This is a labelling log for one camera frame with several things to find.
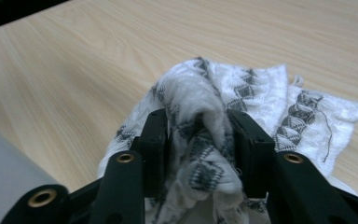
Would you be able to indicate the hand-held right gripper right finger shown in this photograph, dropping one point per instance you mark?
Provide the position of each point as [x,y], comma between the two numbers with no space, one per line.
[292,186]

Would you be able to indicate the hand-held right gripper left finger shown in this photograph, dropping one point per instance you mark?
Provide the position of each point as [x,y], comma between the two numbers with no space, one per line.
[121,186]

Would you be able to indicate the white grey patterned cloth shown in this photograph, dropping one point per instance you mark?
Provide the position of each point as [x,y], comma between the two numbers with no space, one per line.
[192,93]

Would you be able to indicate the white desk lamp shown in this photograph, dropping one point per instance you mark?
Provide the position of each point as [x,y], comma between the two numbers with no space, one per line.
[0,174]

